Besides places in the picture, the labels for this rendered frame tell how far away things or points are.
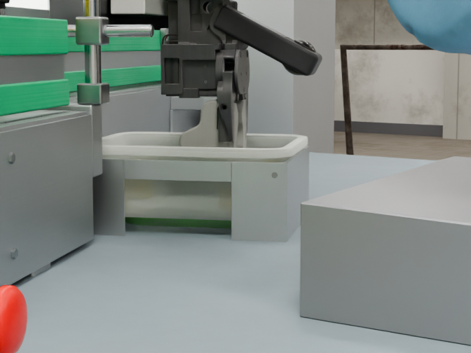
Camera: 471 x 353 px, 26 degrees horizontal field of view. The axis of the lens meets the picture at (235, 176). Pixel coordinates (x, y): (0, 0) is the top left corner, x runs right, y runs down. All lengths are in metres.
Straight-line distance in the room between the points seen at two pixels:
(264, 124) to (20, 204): 1.03
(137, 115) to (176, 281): 0.64
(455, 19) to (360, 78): 10.49
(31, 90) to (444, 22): 0.38
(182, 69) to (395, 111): 9.96
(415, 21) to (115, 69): 0.78
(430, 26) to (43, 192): 0.36
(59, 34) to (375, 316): 0.42
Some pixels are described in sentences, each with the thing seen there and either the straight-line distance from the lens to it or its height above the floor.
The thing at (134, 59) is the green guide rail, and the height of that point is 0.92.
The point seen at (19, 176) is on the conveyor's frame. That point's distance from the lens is 0.82.
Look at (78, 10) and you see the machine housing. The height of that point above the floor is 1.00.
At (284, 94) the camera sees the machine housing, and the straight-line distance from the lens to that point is 1.81.
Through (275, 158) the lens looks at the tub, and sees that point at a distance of 1.00.
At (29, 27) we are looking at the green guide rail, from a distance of 0.89.
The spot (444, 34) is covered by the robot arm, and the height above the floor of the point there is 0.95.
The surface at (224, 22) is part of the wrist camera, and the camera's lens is 1.06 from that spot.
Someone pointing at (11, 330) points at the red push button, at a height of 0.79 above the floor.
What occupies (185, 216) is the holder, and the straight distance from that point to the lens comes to 1.02.
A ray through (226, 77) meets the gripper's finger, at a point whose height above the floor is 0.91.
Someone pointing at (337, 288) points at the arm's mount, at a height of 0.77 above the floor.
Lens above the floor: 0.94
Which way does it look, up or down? 7 degrees down
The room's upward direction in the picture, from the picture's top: straight up
